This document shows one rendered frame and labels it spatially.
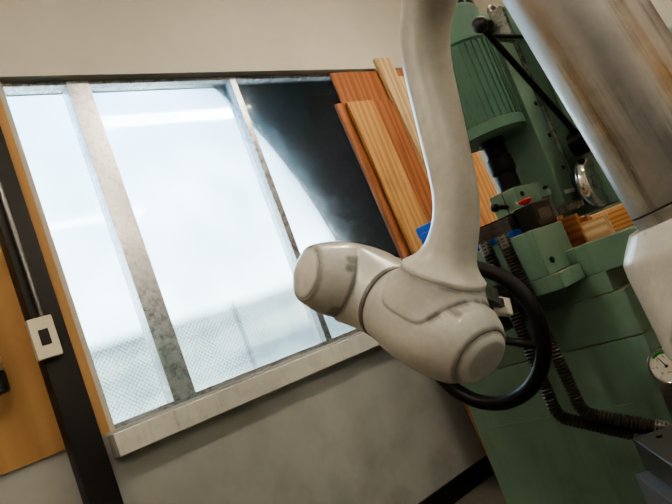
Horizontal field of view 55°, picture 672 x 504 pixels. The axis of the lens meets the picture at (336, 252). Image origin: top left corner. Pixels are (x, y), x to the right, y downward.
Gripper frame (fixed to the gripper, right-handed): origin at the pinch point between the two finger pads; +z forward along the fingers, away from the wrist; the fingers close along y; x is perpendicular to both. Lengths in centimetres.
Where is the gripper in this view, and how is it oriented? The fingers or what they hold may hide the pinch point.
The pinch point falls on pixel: (496, 305)
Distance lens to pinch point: 112.4
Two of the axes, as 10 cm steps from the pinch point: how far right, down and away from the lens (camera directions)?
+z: 7.6, 1.5, 6.3
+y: -6.5, 3.3, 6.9
